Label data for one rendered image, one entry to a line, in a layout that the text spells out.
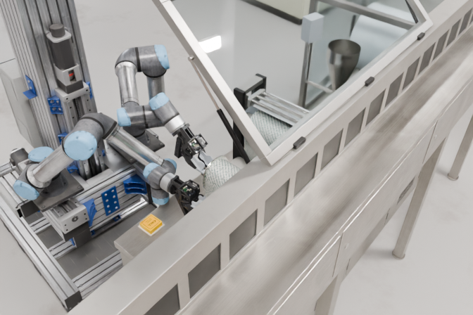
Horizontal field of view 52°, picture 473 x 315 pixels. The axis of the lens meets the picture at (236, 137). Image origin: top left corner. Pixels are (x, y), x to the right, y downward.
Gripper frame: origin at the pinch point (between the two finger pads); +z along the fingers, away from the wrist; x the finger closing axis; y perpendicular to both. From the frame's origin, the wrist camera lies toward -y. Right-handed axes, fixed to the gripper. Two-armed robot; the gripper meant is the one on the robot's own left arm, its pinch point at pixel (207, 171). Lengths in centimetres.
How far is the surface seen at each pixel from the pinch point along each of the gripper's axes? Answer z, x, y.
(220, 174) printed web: 3.1, -3.5, 12.2
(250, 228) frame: 16, -30, 50
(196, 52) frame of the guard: -31, -19, 63
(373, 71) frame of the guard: 4, 40, 61
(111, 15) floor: -190, 220, -319
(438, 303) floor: 148, 97, -37
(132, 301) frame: 7, -71, 61
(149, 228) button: 6.0, -18.5, -34.6
